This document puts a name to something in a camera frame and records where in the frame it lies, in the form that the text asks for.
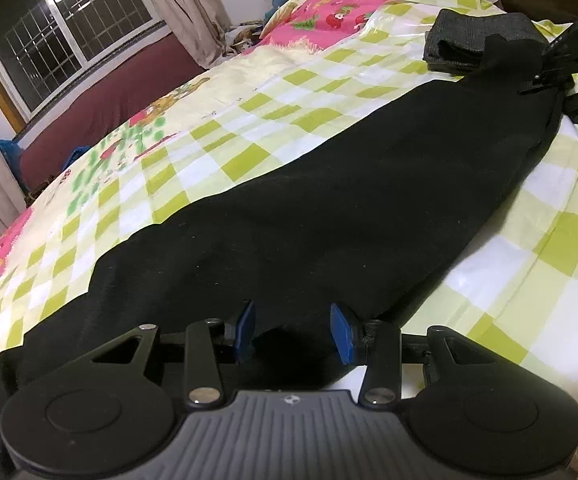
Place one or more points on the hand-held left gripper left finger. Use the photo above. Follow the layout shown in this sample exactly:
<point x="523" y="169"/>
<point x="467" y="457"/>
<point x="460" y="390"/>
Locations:
<point x="245" y="330"/>

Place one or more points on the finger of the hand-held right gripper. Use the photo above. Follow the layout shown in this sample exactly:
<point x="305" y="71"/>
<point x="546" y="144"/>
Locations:
<point x="544" y="79"/>

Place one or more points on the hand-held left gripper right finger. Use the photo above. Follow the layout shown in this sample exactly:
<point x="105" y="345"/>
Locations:
<point x="343" y="332"/>

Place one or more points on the black pants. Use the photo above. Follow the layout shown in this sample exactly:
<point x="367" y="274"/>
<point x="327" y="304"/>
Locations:
<point x="319" y="200"/>

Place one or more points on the dark grey folded garment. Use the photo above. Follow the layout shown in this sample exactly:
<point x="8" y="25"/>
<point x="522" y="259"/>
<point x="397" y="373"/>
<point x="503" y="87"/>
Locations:
<point x="469" y="35"/>

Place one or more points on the checkered printed quilt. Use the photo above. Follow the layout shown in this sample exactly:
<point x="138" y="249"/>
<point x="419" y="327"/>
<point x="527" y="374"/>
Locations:
<point x="249" y="130"/>

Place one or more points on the small blue cloth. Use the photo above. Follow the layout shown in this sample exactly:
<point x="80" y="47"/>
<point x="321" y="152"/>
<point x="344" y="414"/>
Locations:
<point x="77" y="155"/>

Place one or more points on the maroon window seat cover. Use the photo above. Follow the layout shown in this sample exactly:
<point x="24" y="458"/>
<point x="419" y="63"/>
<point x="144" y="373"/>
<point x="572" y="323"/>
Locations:
<point x="99" y="110"/>

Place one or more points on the blue bag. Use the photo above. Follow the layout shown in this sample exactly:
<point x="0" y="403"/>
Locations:
<point x="10" y="157"/>

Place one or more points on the barred window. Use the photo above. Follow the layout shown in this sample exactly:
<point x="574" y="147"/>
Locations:
<point x="54" y="35"/>

